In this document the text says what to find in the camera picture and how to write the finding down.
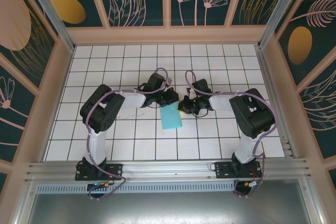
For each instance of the aluminium side rail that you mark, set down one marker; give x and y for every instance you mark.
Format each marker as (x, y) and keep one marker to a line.
(269, 77)

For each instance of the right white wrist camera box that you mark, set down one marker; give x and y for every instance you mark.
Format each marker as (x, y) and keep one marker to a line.
(191, 93)

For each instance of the aluminium corner post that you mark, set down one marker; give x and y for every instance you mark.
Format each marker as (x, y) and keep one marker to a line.
(51, 11)
(279, 11)

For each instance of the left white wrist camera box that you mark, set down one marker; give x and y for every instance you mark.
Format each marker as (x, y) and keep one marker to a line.
(169, 81)

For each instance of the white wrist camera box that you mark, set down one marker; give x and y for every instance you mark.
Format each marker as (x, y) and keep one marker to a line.
(191, 93)
(169, 81)

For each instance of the left aluminium corner post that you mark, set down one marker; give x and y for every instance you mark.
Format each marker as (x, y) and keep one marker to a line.
(51, 11)

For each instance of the right aluminium corner post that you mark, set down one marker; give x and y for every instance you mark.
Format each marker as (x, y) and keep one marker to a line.
(279, 11)

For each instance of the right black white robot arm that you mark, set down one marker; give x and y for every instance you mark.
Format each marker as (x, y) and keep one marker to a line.
(252, 113)

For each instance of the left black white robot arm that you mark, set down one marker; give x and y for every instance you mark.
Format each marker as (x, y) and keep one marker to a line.
(102, 111)

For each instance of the light blue paper sheet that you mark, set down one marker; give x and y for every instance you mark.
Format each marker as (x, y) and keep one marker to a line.
(170, 119)

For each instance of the grey metal sheet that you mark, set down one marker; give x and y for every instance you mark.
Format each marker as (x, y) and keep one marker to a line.
(168, 208)

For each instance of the small controller board with connector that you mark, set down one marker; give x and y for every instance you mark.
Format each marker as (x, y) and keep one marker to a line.
(98, 185)
(250, 184)

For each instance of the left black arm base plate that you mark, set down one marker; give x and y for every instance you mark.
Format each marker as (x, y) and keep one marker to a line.
(115, 169)

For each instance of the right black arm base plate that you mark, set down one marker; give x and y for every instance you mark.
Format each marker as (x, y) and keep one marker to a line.
(223, 170)

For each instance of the long aluminium mounting rail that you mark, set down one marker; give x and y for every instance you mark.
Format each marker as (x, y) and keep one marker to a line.
(168, 169)

